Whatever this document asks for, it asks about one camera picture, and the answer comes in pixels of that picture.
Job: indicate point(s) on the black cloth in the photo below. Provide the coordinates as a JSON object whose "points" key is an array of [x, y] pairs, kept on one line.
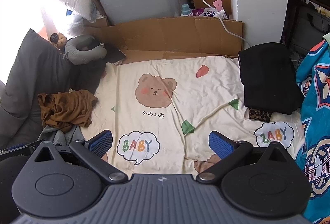
{"points": [[85, 77]]}

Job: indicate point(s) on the dark grey pillow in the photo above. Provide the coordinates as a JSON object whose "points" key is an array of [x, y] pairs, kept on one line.
{"points": [[31, 79]]}

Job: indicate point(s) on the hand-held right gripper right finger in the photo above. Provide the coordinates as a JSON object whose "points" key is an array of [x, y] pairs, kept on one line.
{"points": [[221, 145]]}

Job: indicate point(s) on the purple and white refill pouch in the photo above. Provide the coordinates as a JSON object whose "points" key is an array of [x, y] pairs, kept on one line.
{"points": [[203, 13]]}

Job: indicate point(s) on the grey t-shirt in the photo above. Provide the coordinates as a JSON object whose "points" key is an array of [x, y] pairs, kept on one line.
{"points": [[64, 136]]}

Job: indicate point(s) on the white plastic bag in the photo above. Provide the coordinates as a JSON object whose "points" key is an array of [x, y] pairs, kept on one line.
{"points": [[77, 21]]}

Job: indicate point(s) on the black folded clothes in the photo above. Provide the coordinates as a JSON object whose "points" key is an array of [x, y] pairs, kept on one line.
{"points": [[268, 79]]}

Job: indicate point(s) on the grey neck pillow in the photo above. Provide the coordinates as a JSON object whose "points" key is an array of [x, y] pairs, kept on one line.
{"points": [[77, 51]]}

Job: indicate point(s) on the brown t-shirt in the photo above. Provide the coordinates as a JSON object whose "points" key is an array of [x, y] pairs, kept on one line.
{"points": [[67, 108]]}

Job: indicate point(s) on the bottle with teal cap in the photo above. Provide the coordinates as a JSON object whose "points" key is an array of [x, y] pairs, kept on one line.
{"points": [[185, 11]]}

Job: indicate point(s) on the pink clip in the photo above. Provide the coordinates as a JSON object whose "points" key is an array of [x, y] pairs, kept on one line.
{"points": [[217, 3]]}

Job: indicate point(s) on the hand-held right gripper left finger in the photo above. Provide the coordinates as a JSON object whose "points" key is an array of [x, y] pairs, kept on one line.
{"points": [[99, 142]]}

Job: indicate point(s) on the leopard print cloth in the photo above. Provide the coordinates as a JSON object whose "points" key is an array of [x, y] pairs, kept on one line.
{"points": [[259, 115]]}

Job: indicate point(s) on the flattened cardboard sheet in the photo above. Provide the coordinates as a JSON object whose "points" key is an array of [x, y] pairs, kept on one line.
{"points": [[167, 33]]}

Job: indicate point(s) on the cream bear print bed sheet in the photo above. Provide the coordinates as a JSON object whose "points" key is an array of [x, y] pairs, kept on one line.
{"points": [[180, 84]]}

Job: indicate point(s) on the grey bag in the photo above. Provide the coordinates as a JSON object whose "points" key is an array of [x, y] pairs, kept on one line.
{"points": [[306, 23]]}

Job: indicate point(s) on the teal cartoon print blanket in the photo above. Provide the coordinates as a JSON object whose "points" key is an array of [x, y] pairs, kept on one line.
{"points": [[317, 110]]}

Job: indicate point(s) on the small teddy bear toy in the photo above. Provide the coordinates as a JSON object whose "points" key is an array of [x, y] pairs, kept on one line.
{"points": [[60, 39]]}

